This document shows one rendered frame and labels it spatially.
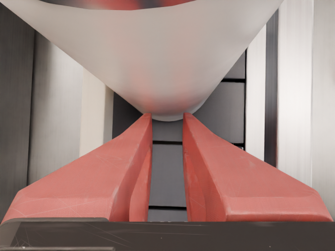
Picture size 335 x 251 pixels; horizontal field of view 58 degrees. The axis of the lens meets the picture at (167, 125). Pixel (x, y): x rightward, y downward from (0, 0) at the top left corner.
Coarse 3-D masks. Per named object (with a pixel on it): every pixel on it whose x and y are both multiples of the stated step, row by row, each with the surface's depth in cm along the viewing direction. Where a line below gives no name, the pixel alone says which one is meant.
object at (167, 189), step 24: (240, 72) 18; (120, 96) 18; (216, 96) 18; (240, 96) 18; (120, 120) 18; (216, 120) 18; (240, 120) 18; (168, 144) 18; (168, 168) 18; (168, 192) 18; (168, 216) 18
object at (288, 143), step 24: (288, 0) 10; (312, 0) 10; (288, 24) 10; (312, 24) 10; (288, 48) 10; (312, 48) 10; (288, 72) 10; (312, 72) 10; (288, 96) 10; (312, 96) 10; (288, 120) 10; (312, 120) 10; (264, 144) 11; (288, 144) 10; (312, 144) 10; (288, 168) 10
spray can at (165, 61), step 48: (0, 0) 3; (48, 0) 2; (96, 0) 2; (144, 0) 2; (192, 0) 2; (240, 0) 3; (96, 48) 4; (144, 48) 3; (192, 48) 4; (240, 48) 5; (144, 96) 7; (192, 96) 9
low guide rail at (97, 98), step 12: (84, 72) 15; (84, 84) 15; (96, 84) 15; (84, 96) 15; (96, 96) 15; (108, 96) 15; (84, 108) 15; (96, 108) 15; (108, 108) 15; (84, 120) 15; (96, 120) 15; (108, 120) 15; (84, 132) 15; (96, 132) 15; (108, 132) 15; (84, 144) 15; (96, 144) 15
